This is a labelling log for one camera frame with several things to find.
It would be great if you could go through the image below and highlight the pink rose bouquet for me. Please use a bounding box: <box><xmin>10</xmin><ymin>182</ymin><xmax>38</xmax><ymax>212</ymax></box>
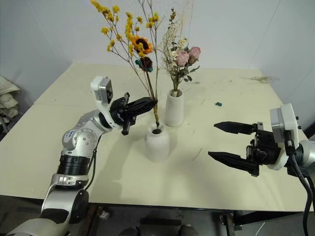
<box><xmin>159</xmin><ymin>0</ymin><xmax>202</xmax><ymax>97</ymax></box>

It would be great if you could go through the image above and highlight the round white vase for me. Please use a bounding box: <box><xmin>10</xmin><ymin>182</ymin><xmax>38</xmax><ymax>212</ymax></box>
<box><xmin>144</xmin><ymin>123</ymin><xmax>170</xmax><ymax>163</ymax></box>

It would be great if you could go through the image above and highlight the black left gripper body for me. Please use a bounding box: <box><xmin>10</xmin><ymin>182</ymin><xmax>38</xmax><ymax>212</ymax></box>
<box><xmin>109</xmin><ymin>92</ymin><xmax>137</xmax><ymax>136</ymax></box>

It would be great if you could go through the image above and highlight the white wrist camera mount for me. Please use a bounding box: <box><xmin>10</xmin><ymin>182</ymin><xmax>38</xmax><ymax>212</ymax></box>
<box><xmin>266</xmin><ymin>103</ymin><xmax>300</xmax><ymax>171</ymax></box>
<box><xmin>90</xmin><ymin>76</ymin><xmax>122</xmax><ymax>129</ymax></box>

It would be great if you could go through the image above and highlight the black metal table frame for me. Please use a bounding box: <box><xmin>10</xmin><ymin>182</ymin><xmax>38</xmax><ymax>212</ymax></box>
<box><xmin>213</xmin><ymin>210</ymin><xmax>306</xmax><ymax>236</ymax></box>

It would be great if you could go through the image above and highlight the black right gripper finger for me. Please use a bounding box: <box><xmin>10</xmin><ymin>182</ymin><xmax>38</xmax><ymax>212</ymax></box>
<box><xmin>208</xmin><ymin>151</ymin><xmax>260</xmax><ymax>177</ymax></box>
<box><xmin>213</xmin><ymin>121</ymin><xmax>258</xmax><ymax>135</ymax></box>

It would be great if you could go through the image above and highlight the loose dried grass sprig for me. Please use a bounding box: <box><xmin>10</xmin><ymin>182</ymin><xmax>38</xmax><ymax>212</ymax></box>
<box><xmin>241</xmin><ymin>75</ymin><xmax>280</xmax><ymax>85</ymax></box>

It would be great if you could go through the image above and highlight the dark rounded shape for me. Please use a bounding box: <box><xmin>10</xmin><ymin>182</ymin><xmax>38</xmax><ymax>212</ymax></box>
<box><xmin>117</xmin><ymin>226</ymin><xmax>141</xmax><ymax>236</ymax></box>
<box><xmin>177</xmin><ymin>224</ymin><xmax>199</xmax><ymax>236</ymax></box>

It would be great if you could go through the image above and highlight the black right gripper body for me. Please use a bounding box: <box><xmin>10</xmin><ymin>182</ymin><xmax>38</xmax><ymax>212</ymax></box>
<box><xmin>246</xmin><ymin>121</ymin><xmax>282</xmax><ymax>168</ymax></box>

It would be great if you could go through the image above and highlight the tall white vase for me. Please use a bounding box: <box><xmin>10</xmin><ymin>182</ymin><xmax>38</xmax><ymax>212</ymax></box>
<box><xmin>164</xmin><ymin>88</ymin><xmax>185</xmax><ymax>127</ymax></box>

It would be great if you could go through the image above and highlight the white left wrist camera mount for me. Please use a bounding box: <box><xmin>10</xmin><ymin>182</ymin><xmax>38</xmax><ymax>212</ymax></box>
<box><xmin>90</xmin><ymin>76</ymin><xmax>122</xmax><ymax>129</ymax></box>

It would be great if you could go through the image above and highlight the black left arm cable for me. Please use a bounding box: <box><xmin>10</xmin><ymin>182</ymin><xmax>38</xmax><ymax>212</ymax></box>
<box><xmin>84</xmin><ymin>137</ymin><xmax>99</xmax><ymax>191</ymax></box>

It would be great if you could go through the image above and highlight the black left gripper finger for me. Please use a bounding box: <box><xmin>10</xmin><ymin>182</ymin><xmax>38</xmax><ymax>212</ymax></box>
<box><xmin>126</xmin><ymin>96</ymin><xmax>158</xmax><ymax>110</ymax></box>
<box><xmin>127</xmin><ymin>102</ymin><xmax>158</xmax><ymax>118</ymax></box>

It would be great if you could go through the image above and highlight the dry stem fragment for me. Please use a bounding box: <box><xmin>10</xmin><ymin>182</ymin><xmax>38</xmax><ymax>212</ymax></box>
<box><xmin>191</xmin><ymin>147</ymin><xmax>203</xmax><ymax>162</ymax></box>

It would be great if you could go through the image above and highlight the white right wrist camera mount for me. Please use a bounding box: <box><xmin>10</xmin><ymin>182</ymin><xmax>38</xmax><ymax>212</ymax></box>
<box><xmin>266</xmin><ymin>103</ymin><xmax>300</xmax><ymax>171</ymax></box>

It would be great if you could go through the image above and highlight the crumpled beige cloth pile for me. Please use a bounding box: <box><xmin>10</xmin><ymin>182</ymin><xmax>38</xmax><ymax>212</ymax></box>
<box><xmin>0</xmin><ymin>75</ymin><xmax>21</xmax><ymax>118</ymax></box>

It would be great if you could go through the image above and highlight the yellow sunflower bouquet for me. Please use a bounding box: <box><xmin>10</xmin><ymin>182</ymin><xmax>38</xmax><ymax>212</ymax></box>
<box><xmin>89</xmin><ymin>0</ymin><xmax>166</xmax><ymax>130</ymax></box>

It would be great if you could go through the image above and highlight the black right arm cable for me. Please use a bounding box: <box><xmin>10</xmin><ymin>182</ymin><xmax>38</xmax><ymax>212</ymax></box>
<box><xmin>284</xmin><ymin>130</ymin><xmax>315</xmax><ymax>236</ymax></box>

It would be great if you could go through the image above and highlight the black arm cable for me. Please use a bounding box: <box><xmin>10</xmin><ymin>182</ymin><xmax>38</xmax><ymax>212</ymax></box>
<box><xmin>284</xmin><ymin>130</ymin><xmax>315</xmax><ymax>236</ymax></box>
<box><xmin>84</xmin><ymin>137</ymin><xmax>99</xmax><ymax>191</ymax></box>

